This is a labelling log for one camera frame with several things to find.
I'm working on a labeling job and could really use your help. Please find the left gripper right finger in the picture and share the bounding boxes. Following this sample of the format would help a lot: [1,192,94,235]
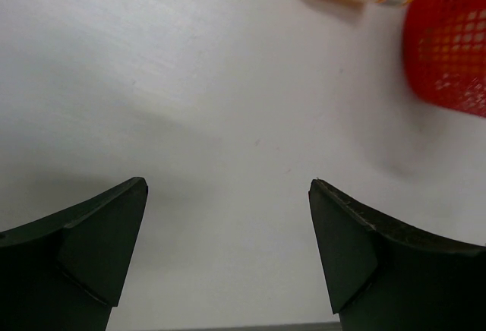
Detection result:
[308,179,485,330]

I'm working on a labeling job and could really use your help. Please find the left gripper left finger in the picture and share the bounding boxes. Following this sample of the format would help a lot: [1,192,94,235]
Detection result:
[1,177,148,330]

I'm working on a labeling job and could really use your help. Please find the red plastic mesh bin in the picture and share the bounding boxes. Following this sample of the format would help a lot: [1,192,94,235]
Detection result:
[402,0,485,117]

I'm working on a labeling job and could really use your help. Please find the aluminium table edge rail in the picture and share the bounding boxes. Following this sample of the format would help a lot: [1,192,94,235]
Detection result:
[190,322,342,331]

